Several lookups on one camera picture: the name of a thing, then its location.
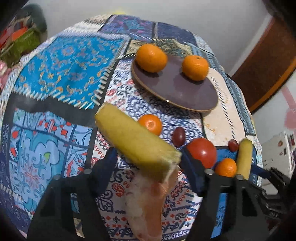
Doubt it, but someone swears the brown wooden door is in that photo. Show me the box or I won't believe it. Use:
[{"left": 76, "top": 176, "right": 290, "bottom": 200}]
[{"left": 232, "top": 16, "right": 295, "bottom": 113}]

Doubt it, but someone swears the orange mandarin left on plate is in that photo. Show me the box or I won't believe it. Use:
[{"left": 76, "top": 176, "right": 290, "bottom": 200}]
[{"left": 135, "top": 44, "right": 168, "bottom": 73}]

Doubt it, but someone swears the dark purple round plate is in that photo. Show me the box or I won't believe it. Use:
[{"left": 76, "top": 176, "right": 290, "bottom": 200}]
[{"left": 131, "top": 55, "right": 218, "bottom": 113}]

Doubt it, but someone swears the small mandarin near tomato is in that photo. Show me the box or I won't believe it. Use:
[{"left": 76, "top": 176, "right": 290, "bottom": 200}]
[{"left": 215, "top": 158, "right": 237, "bottom": 178}]

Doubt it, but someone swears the white cabinet with stickers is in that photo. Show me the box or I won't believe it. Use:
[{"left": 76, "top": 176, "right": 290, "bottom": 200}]
[{"left": 262, "top": 131, "right": 295, "bottom": 178}]

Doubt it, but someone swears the orange mandarin on plate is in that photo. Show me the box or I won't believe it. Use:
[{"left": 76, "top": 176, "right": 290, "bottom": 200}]
[
  {"left": 135, "top": 44, "right": 168, "bottom": 73},
  {"left": 182, "top": 55, "right": 209, "bottom": 81}
]

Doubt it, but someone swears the orange mandarin right on plate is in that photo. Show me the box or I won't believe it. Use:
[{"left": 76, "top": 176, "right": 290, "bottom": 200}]
[{"left": 182, "top": 55, "right": 209, "bottom": 81}]

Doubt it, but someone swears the grey plush toy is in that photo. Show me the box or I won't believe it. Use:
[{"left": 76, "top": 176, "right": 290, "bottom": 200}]
[{"left": 22, "top": 4, "right": 47, "bottom": 33}]

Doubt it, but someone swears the red tomato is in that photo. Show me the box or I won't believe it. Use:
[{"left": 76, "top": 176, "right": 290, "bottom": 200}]
[{"left": 187, "top": 138, "right": 217, "bottom": 169}]

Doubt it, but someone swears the small dark red grape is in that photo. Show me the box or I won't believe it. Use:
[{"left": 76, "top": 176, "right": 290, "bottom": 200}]
[{"left": 228, "top": 139, "right": 239, "bottom": 152}]

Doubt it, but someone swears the small mandarin on cloth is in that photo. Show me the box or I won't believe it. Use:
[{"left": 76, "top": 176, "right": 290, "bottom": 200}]
[{"left": 138, "top": 114, "right": 163, "bottom": 136}]

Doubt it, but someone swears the green and orange box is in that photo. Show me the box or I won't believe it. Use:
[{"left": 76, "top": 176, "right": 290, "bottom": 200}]
[{"left": 1, "top": 27, "right": 41, "bottom": 67}]

